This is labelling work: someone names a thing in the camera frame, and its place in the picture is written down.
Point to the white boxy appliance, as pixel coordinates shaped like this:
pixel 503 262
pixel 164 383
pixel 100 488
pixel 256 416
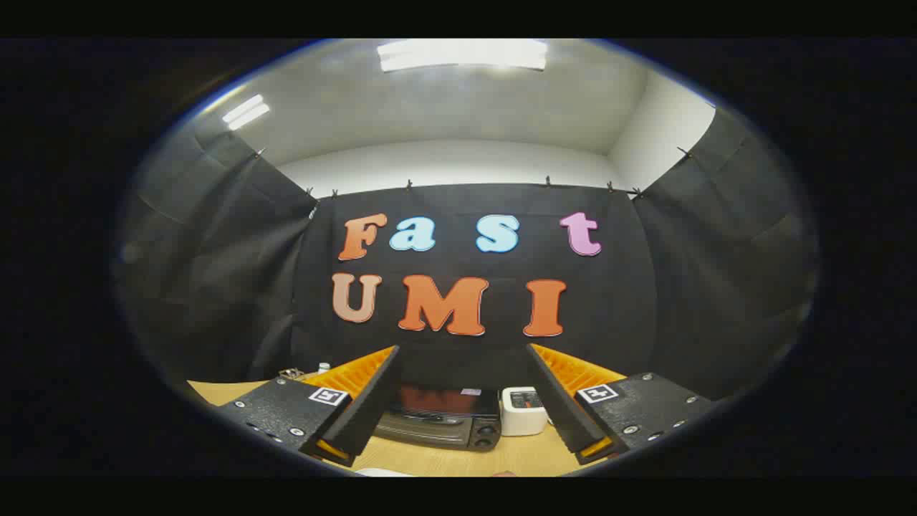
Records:
pixel 523 419

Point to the small ceiling light panel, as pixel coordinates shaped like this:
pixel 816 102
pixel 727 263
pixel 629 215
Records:
pixel 246 112

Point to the black toaster oven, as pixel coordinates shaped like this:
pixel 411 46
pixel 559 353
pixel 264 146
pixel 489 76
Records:
pixel 437 423

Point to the white oval plate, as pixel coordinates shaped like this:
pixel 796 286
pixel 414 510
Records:
pixel 380 472

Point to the black backdrop cloth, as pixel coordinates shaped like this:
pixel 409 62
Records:
pixel 630 301

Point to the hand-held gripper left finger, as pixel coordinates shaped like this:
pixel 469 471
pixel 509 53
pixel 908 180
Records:
pixel 369 401

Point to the large ceiling light panel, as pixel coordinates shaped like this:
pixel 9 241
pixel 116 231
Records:
pixel 462 54

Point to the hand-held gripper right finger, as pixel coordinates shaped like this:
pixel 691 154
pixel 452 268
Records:
pixel 559 401

